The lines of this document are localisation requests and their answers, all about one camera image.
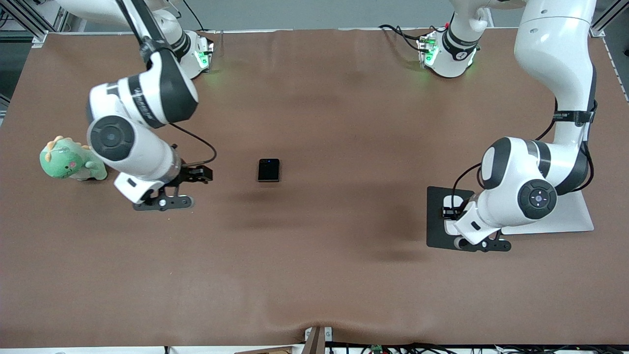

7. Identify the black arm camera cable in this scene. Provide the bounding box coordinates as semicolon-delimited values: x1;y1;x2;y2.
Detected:
451;97;597;217
115;0;218;168

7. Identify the silver closed laptop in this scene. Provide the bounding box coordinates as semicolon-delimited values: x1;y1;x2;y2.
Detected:
500;189;595;236

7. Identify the white computer mouse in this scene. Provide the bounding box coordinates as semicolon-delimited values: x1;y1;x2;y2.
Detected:
444;195;465;237

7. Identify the thin black base cable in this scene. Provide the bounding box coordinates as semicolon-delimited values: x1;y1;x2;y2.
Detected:
182;0;205;31

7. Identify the metal bracket with wooden strip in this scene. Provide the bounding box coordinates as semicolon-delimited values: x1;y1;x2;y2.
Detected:
304;325;334;354

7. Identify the brown table cover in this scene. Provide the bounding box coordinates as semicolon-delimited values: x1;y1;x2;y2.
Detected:
0;27;629;348

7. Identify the black rectangular mouse pad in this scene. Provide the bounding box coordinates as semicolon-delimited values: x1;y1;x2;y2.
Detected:
426;186;476;250

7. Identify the aluminium frame strut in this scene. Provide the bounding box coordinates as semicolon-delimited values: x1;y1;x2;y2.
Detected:
592;0;629;38
0;0;50;48

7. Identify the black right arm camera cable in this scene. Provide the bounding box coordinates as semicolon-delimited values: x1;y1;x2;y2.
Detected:
115;0;218;168

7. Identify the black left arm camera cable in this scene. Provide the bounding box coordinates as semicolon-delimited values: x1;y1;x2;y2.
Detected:
451;97;597;217

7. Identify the green dinosaur plush toy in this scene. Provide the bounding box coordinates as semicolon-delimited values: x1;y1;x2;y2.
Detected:
39;136;108;181

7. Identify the black smartphone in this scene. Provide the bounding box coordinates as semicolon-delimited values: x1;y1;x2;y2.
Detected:
258;158;281;183

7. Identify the black base power cable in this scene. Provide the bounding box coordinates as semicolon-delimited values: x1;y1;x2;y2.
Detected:
378;24;434;53

